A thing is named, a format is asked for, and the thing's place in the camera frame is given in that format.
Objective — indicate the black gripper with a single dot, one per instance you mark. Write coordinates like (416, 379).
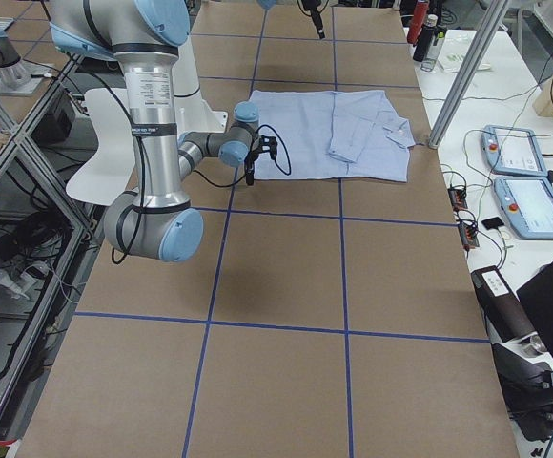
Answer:
(250, 166)

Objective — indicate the blue striped button shirt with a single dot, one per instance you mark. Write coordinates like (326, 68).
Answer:
(334, 134)

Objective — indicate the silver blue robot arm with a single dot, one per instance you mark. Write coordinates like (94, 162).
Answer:
(147, 39)

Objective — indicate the white plastic chair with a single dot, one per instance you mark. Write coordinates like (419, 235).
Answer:
(106, 174)

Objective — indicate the clear black-capped water bottle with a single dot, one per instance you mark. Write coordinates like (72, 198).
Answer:
(433, 51)

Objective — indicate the black water bottle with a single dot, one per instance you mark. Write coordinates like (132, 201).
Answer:
(425, 37)

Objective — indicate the red water bottle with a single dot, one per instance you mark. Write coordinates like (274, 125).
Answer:
(415, 25)

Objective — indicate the upper teach pendant tablet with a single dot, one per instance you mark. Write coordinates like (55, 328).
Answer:
(512, 151)

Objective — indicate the teach pendant tablet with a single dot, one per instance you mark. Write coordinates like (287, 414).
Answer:
(527, 204)
(512, 151)

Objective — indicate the lower teach pendant tablet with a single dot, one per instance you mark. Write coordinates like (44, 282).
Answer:
(527, 204)

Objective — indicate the aluminium frame post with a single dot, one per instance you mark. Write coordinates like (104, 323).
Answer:
(477, 49)

